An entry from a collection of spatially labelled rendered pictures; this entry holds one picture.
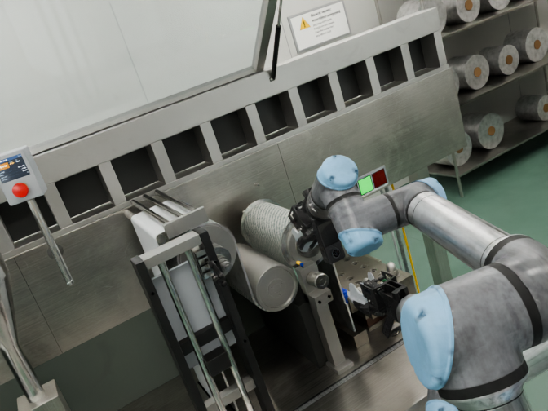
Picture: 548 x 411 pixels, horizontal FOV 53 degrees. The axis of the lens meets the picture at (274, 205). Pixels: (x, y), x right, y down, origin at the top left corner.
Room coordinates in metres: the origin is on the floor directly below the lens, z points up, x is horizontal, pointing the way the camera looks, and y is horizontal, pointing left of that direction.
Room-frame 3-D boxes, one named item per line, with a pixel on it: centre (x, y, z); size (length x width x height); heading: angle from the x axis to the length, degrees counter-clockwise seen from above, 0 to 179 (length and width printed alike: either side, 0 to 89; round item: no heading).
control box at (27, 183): (1.12, 0.47, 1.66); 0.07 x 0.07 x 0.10; 7
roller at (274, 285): (1.37, 0.11, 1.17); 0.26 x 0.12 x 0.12; 23
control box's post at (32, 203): (1.13, 0.47, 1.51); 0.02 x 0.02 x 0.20
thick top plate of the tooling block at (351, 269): (1.52, -0.16, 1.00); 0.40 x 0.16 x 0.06; 23
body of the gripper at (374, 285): (1.14, -0.19, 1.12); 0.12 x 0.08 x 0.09; 23
